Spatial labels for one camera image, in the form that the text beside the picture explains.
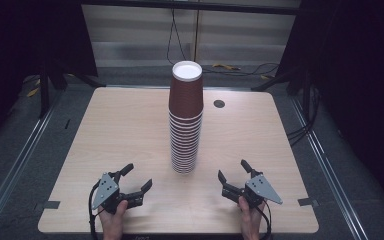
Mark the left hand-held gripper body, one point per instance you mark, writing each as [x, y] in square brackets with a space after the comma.
[106, 191]

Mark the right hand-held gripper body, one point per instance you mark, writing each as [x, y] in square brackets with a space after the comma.
[261, 188]

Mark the stack of brown paper cups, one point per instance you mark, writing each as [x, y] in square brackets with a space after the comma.
[185, 100]

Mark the person's left hand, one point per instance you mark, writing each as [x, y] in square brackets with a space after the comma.
[113, 225]

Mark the person's right hand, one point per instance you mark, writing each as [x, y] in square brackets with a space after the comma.
[251, 221]

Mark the grey tape strip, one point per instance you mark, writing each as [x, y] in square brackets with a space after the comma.
[51, 205]
[307, 201]

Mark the round dark table grommet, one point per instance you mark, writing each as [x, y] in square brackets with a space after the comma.
[219, 103]

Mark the black metal stand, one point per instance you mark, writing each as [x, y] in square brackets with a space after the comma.
[280, 80]
[44, 96]

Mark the yellow tape piece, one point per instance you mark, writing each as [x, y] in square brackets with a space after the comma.
[32, 92]
[226, 67]

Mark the black curtain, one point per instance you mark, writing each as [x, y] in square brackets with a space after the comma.
[356, 66]
[30, 36]

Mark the black overhead bar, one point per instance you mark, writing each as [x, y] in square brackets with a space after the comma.
[193, 6]

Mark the metal floor rail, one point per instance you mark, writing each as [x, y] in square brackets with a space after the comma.
[20, 160]
[326, 160]

